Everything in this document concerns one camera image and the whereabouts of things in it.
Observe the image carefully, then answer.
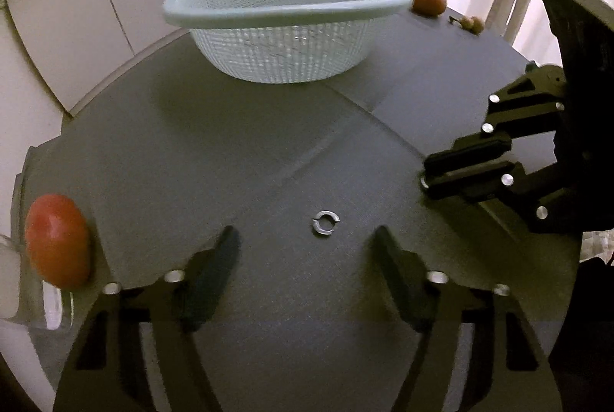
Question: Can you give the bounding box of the light green plastic basket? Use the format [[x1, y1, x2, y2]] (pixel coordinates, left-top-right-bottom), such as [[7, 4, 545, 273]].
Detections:
[[162, 0, 414, 85]]

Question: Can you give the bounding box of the white cabinet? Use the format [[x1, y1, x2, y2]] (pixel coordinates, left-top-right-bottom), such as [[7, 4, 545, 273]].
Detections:
[[0, 0, 205, 117]]

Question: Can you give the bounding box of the large red tomato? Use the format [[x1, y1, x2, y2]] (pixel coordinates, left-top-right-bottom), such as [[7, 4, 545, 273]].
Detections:
[[25, 194, 92, 289]]

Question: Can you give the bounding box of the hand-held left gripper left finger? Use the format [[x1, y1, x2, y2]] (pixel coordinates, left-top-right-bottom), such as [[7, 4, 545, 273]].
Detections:
[[53, 226, 241, 412]]

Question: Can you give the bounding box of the grey tablecloth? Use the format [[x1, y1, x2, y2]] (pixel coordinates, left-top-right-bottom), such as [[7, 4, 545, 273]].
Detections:
[[10, 6, 583, 412]]

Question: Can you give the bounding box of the glass bottle with black lid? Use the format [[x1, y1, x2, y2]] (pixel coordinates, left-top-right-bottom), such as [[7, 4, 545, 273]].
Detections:
[[0, 233, 74, 331]]

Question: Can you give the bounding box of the small silver earring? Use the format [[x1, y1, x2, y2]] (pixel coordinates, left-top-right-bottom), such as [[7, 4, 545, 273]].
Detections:
[[311, 211, 341, 237]]

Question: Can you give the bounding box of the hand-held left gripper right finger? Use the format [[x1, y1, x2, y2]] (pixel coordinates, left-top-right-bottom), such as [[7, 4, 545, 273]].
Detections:
[[373, 225, 563, 412]]

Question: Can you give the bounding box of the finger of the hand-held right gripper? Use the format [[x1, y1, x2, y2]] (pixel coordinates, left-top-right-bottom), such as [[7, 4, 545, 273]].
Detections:
[[421, 160, 582, 234], [425, 65, 568, 174]]

